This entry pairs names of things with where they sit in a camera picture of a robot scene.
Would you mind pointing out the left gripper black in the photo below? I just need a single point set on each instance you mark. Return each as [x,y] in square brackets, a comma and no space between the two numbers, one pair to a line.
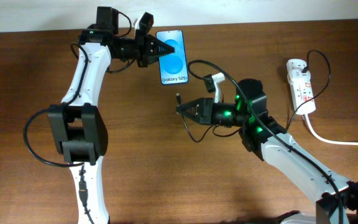
[143,45]

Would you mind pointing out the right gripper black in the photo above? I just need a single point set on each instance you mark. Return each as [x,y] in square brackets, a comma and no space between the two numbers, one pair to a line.
[206,112]

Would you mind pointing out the blue Galaxy smartphone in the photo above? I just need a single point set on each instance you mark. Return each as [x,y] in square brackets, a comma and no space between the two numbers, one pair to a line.
[173,67]

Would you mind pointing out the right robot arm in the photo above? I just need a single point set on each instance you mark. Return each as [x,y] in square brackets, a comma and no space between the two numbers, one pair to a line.
[335,197]

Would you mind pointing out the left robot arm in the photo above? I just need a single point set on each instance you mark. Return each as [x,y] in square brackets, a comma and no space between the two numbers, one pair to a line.
[78,130]

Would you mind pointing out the white USB charger plug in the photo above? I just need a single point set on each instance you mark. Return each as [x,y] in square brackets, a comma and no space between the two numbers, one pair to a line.
[295,69]

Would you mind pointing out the white power strip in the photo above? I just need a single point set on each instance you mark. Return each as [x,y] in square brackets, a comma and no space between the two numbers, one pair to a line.
[302,97]

